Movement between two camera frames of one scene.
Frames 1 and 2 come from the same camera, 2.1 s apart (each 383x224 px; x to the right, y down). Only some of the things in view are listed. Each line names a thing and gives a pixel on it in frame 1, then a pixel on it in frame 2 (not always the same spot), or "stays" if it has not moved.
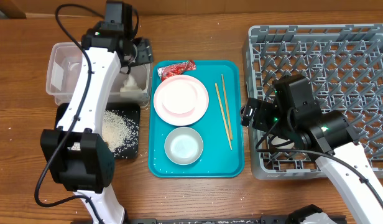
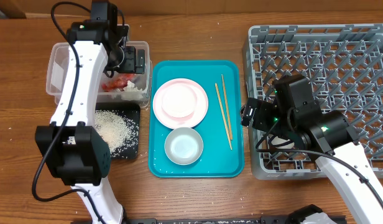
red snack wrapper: (166, 71) -> (118, 81)
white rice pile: (120, 133) stays
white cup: (278, 140) stays
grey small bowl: (183, 145) stays
